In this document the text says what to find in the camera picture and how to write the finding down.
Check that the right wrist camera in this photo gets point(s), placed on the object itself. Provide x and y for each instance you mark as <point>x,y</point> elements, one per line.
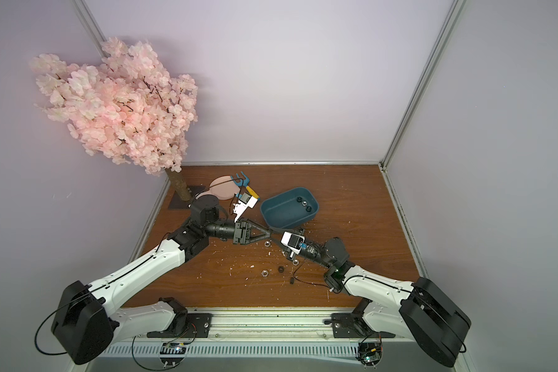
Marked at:
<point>293,242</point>

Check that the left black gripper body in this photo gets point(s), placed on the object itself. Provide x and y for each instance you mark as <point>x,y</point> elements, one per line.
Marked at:
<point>236,232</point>

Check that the teal plastic storage box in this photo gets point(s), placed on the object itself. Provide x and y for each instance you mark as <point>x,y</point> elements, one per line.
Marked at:
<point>283,211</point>

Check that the dark square tree base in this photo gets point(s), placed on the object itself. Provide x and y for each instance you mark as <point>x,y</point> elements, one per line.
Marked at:
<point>176,203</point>

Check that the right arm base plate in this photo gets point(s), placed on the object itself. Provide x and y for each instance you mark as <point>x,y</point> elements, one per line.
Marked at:
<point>349,326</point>

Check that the aluminium front rail frame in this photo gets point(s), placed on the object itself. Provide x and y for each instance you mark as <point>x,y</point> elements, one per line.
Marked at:
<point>257,333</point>

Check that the pink plastic dustpan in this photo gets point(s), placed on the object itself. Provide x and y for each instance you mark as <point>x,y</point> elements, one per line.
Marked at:
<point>224,188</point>

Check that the right controller board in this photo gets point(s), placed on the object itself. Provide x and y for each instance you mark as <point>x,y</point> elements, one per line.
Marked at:
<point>369,354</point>

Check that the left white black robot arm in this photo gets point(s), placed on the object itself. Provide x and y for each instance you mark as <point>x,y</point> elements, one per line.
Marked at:
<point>91,317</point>

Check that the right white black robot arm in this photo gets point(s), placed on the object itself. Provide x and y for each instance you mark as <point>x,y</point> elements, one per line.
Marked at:
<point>417,310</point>

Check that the pink artificial blossom tree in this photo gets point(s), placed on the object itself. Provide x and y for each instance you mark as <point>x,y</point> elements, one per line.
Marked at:
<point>129,108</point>

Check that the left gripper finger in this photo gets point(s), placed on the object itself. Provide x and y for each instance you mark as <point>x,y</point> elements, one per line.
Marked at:
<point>264,239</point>
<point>263,229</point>

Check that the blue yellow toy rake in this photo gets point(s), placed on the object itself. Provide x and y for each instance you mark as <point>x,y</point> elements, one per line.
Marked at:
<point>241,180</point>

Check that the controller board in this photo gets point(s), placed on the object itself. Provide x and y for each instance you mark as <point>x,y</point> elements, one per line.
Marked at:
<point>369,354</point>
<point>171,354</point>

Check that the left controller board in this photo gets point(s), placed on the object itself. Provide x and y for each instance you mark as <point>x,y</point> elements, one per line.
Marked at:
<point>171,354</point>

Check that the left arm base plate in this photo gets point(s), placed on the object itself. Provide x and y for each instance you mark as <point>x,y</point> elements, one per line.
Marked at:
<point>191,326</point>

